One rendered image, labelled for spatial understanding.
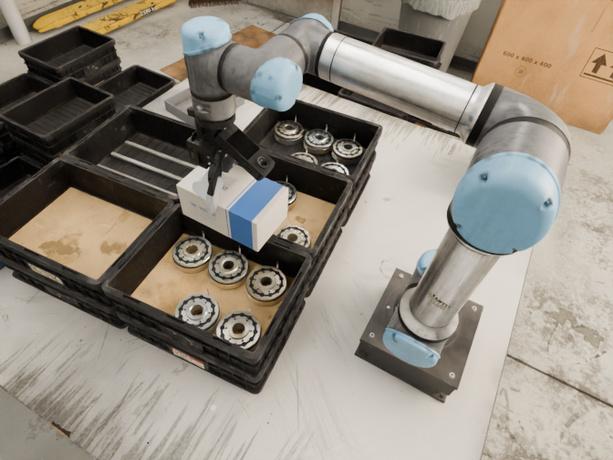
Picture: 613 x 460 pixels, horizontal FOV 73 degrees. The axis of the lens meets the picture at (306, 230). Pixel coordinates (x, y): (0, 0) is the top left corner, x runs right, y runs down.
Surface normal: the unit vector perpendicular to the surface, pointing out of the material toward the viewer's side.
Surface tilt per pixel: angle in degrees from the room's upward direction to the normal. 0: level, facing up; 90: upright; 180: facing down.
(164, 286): 0
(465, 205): 83
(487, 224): 83
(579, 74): 76
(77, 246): 0
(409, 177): 0
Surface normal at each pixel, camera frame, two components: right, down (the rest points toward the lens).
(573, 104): -0.45, 0.42
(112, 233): 0.07, -0.64
